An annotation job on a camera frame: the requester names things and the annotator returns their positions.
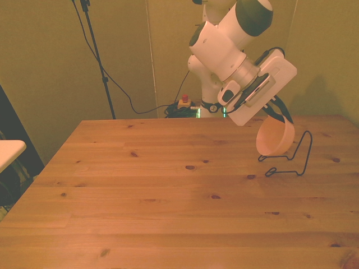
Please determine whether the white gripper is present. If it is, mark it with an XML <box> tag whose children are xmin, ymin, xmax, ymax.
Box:
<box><xmin>227</xmin><ymin>49</ymin><xmax>298</xmax><ymax>127</ymax></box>

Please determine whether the black wire dish rack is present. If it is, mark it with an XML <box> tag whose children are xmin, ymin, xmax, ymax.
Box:
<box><xmin>257</xmin><ymin>130</ymin><xmax>314</xmax><ymax>178</ymax></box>

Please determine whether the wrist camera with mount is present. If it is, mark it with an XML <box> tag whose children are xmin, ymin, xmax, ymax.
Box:
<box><xmin>217</xmin><ymin>72</ymin><xmax>278</xmax><ymax>109</ymax></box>

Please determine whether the red emergency stop button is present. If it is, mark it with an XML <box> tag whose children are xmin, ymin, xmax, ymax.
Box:
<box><xmin>178</xmin><ymin>94</ymin><xmax>196</xmax><ymax>110</ymax></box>

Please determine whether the black tripod stand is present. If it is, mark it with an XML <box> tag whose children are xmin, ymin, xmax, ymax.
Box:
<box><xmin>80</xmin><ymin>0</ymin><xmax>117</xmax><ymax>120</ymax></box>

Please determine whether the black camera cable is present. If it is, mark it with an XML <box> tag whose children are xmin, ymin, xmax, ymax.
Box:
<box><xmin>254</xmin><ymin>47</ymin><xmax>287</xmax><ymax>66</ymax></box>

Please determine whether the peach plastic bowl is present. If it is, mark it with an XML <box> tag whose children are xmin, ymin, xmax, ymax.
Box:
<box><xmin>255</xmin><ymin>114</ymin><xmax>296</xmax><ymax>156</ymax></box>

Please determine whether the coiled black cable bundle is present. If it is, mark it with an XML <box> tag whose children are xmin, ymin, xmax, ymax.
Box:
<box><xmin>163</xmin><ymin>102</ymin><xmax>201</xmax><ymax>119</ymax></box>

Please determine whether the white side table top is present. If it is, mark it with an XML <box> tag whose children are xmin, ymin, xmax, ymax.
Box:
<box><xmin>0</xmin><ymin>140</ymin><xmax>27</xmax><ymax>174</ymax></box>

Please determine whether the long black cable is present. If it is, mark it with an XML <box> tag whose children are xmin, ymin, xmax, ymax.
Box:
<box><xmin>71</xmin><ymin>0</ymin><xmax>191</xmax><ymax>115</ymax></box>

